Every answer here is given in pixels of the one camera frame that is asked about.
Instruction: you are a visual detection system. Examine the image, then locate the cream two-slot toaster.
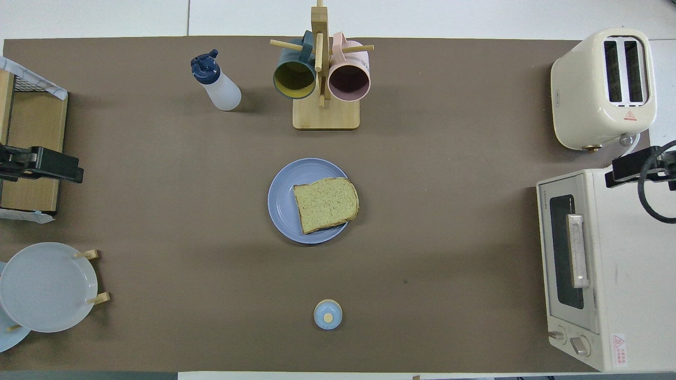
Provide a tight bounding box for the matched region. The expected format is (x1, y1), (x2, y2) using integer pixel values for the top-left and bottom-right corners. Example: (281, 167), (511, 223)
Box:
(550, 28), (658, 151)

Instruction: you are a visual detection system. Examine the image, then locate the wooden shelf with wire basket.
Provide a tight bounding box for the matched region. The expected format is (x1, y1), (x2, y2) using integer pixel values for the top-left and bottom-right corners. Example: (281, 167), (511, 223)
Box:
(0, 71), (68, 213)

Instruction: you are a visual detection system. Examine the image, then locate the brown table mat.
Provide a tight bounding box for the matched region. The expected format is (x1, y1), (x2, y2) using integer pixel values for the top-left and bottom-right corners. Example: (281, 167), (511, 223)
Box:
(0, 36), (651, 373)

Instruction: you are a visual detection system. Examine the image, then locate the pink mug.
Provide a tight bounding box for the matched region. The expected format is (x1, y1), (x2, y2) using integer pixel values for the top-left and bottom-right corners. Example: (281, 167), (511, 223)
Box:
(327, 32), (371, 102)

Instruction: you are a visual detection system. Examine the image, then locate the teal mug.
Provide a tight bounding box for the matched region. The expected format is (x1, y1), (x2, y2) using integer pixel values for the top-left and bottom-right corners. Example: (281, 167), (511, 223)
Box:
(273, 30), (317, 100)

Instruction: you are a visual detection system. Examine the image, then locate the grey plate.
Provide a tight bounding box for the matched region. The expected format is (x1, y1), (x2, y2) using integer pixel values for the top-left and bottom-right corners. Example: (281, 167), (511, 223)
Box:
(0, 242), (99, 333)

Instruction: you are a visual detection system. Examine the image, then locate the toasted bread slice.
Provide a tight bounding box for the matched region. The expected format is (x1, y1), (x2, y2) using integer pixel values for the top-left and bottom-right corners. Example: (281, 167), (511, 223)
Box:
(293, 177), (360, 235)

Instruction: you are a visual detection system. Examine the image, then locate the white bottle with blue cap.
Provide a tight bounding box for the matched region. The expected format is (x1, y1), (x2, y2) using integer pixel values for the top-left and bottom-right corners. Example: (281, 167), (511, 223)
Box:
(191, 49), (242, 111)

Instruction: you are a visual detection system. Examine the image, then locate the blue round plate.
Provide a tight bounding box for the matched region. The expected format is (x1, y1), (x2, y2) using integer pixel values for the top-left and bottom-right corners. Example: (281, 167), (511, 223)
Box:
(267, 158), (350, 244)

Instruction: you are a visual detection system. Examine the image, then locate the white toaster oven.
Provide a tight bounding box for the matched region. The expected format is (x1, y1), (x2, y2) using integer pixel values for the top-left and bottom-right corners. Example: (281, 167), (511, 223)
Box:
(537, 168), (676, 373)

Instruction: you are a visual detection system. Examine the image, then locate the wooden mug tree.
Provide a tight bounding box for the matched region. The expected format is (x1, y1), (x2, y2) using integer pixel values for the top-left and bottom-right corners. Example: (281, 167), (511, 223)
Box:
(270, 0), (374, 130)

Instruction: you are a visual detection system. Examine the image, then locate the light blue plate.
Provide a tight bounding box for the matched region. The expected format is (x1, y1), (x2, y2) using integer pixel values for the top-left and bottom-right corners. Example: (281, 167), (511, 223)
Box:
(0, 261), (31, 353)

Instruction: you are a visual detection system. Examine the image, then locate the pale plastic sheet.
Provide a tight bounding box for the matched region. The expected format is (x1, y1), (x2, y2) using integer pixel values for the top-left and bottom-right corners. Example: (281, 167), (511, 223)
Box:
(0, 208), (56, 224)

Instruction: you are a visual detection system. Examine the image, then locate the white toaster power cord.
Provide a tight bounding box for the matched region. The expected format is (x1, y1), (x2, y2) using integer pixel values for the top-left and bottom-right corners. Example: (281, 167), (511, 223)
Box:
(615, 132), (641, 162)

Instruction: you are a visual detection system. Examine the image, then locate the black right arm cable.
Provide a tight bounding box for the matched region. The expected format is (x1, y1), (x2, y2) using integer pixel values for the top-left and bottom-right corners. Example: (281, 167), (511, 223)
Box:
(637, 140), (676, 224)

